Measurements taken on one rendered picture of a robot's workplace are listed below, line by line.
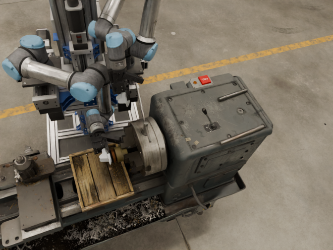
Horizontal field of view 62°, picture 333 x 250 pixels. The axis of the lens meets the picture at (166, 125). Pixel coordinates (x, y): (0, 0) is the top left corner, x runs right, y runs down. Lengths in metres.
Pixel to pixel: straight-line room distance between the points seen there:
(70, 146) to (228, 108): 1.54
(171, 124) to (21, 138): 1.89
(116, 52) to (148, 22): 0.38
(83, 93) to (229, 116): 0.77
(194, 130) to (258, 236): 1.51
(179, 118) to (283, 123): 2.11
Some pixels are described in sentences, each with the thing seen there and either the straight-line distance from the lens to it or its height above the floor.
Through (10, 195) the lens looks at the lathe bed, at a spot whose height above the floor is 0.87.
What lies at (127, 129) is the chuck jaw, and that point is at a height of 1.18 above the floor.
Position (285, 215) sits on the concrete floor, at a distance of 2.91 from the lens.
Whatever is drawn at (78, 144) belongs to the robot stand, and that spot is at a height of 0.21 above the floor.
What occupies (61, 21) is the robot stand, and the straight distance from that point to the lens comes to 1.80.
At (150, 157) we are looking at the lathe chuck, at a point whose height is 1.18.
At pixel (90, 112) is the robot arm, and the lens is 1.66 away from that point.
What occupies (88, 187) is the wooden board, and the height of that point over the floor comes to 0.88.
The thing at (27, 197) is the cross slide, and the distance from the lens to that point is 1.65.
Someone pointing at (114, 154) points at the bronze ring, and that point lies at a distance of 1.51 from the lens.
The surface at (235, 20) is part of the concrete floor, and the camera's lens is 4.57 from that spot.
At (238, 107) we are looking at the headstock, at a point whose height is 1.25.
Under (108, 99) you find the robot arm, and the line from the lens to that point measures 1.66.
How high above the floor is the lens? 2.45
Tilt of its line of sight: 56 degrees down
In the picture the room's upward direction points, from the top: 12 degrees clockwise
